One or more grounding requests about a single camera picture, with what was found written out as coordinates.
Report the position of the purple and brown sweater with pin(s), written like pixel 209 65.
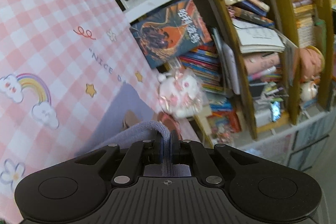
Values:
pixel 127 121

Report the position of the pink checkered table mat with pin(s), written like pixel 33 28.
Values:
pixel 64 65

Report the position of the white pink plush toy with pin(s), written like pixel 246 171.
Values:
pixel 180 93

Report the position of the Harry Potter book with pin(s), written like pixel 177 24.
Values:
pixel 170 32

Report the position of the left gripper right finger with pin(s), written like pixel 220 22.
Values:
pixel 196 157

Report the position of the row of colourful shelf books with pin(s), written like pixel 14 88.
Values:
pixel 204 61

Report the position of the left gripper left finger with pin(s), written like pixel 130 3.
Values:
pixel 138 156

